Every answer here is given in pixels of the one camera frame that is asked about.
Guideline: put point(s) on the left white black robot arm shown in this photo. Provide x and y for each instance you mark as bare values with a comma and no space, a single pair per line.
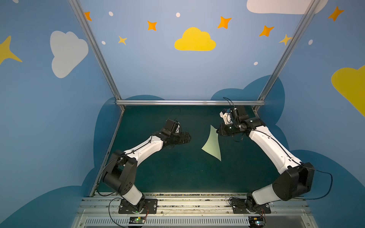
120,172

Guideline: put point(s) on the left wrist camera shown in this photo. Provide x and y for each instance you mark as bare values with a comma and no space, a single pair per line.
171,127

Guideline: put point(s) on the aluminium corner post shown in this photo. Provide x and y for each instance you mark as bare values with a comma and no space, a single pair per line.
298,33
79,12

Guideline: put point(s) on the right green circuit board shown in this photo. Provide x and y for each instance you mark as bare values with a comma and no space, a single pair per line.
256,222

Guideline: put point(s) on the left side floor rail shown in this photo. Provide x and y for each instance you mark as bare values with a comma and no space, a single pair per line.
103,165

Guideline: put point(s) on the aluminium back frame rail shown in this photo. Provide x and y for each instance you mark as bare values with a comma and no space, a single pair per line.
190,102

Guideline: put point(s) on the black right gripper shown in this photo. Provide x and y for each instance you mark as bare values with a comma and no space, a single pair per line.
224,129

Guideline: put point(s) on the left green circuit board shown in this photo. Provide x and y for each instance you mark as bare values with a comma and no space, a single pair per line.
137,220

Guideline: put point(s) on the floor rail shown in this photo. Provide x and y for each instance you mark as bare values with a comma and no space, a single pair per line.
285,185
103,165

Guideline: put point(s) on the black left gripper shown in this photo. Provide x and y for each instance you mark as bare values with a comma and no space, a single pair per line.
180,137

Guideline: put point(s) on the aluminium left corner post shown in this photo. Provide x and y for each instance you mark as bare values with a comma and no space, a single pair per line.
79,12

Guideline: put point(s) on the right side floor rail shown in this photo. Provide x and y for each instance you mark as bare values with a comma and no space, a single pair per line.
285,185

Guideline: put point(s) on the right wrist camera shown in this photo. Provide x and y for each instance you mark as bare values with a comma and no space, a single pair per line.
234,115

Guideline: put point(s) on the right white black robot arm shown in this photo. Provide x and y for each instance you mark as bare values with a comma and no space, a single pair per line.
305,176

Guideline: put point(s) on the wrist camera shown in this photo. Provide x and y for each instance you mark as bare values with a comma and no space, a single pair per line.
234,115
171,127

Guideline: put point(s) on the green circuit board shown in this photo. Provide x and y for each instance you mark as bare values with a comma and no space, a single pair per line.
256,222
137,220

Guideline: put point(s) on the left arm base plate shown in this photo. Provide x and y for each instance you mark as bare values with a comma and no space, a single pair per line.
144,206

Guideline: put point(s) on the light green paper sheet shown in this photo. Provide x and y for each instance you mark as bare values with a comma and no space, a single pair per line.
212,146

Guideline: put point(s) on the aluminium right corner post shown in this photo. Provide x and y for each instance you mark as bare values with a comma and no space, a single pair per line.
298,33

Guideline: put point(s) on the aluminium front rail platform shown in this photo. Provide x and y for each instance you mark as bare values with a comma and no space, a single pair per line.
191,210

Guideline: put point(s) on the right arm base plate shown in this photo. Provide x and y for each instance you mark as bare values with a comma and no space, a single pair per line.
246,206

